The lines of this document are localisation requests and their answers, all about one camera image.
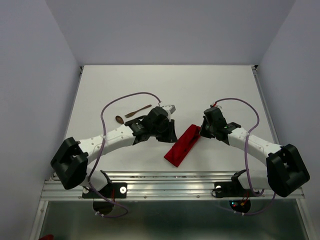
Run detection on red cloth napkin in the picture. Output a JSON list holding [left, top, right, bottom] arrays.
[[164, 124, 201, 168]]

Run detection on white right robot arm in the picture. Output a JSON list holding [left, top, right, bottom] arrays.
[[199, 107, 310, 198]]

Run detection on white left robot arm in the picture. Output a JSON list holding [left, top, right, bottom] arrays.
[[50, 105, 178, 197]]

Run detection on dark wooden fork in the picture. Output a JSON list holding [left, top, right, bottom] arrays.
[[124, 104, 152, 118]]

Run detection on dark wooden spoon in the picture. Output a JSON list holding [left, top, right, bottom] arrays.
[[115, 115, 125, 125]]

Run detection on red object bottom left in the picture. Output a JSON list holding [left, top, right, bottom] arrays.
[[38, 234, 55, 240]]

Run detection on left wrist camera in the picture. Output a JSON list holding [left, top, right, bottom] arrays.
[[161, 104, 176, 119]]

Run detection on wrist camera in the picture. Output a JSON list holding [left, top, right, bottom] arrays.
[[210, 102, 222, 109], [161, 104, 176, 119]]

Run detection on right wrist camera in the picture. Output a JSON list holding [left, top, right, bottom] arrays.
[[210, 102, 222, 109]]

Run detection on aluminium front rail frame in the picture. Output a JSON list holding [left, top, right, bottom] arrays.
[[41, 170, 306, 201]]

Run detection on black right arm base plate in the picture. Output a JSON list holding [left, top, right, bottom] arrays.
[[211, 181, 254, 198]]

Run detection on aluminium right side rail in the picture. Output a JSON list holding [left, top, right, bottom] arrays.
[[250, 65, 280, 145]]

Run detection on aluminium rail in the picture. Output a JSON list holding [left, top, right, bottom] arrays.
[[250, 65, 280, 145], [51, 66, 84, 181]]

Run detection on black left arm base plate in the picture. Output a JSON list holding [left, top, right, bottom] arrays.
[[79, 182, 128, 199]]

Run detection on aluminium left side rail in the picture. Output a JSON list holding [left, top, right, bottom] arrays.
[[51, 66, 84, 181]]

